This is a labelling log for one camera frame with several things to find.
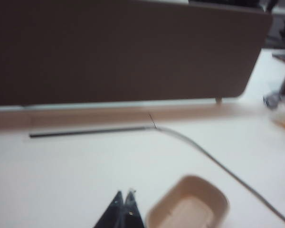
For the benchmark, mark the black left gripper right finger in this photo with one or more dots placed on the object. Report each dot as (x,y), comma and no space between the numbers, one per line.
(132,209)

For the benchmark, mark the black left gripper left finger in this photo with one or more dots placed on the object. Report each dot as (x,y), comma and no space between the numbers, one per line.
(112,211)

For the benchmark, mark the beige paper lunch box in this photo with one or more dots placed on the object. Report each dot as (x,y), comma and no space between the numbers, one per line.
(190,204)

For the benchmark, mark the white crumpled plastic bag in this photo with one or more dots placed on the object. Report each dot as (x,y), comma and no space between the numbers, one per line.
(283,114)

